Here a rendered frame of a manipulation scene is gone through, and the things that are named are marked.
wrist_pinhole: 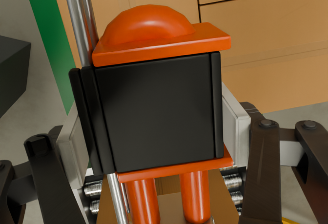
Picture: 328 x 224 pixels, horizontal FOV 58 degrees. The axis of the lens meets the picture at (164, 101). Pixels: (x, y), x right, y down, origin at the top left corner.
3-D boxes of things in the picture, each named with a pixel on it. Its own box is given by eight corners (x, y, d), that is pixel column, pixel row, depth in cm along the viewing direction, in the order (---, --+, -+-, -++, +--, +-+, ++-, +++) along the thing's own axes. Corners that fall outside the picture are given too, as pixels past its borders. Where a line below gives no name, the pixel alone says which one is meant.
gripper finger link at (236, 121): (236, 118, 14) (251, 116, 15) (206, 73, 21) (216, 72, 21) (236, 168, 16) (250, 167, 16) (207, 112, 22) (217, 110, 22)
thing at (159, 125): (214, 129, 23) (234, 167, 19) (121, 143, 23) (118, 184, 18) (209, 21, 20) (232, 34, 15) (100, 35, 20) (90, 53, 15)
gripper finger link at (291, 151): (263, 148, 13) (328, 139, 13) (230, 102, 18) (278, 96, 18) (262, 174, 14) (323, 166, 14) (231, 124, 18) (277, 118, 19)
